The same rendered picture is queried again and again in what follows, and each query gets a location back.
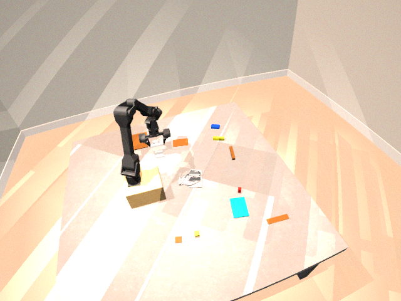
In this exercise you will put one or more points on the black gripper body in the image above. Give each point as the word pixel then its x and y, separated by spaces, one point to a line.
pixel 154 132

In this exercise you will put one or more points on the cyan flat plate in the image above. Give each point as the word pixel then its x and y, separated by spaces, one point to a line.
pixel 239 208

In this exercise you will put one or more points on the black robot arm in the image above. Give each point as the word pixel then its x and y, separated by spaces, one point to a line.
pixel 123 115

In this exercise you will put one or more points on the orange flat bar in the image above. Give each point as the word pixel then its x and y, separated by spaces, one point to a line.
pixel 277 219

